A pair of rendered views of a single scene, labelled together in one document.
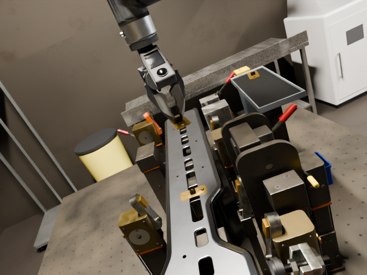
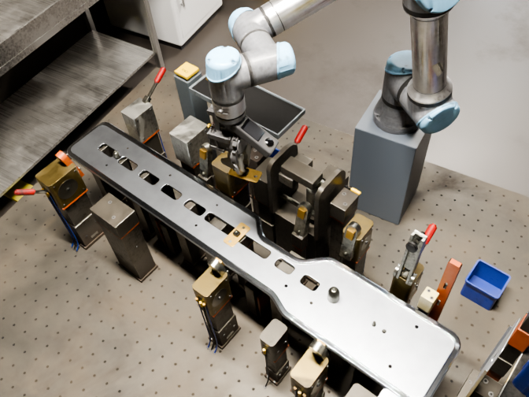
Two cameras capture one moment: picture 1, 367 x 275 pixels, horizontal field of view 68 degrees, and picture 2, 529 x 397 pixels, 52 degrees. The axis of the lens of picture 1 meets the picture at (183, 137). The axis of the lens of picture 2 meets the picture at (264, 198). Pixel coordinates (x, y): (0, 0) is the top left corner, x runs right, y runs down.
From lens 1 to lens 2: 1.08 m
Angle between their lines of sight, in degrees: 48
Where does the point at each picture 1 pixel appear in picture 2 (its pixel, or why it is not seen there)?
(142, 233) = (222, 292)
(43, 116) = not seen: outside the picture
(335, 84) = (176, 16)
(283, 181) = (345, 198)
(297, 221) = (361, 221)
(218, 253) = (310, 269)
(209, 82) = (19, 46)
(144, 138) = (65, 191)
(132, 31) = (237, 109)
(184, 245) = (277, 278)
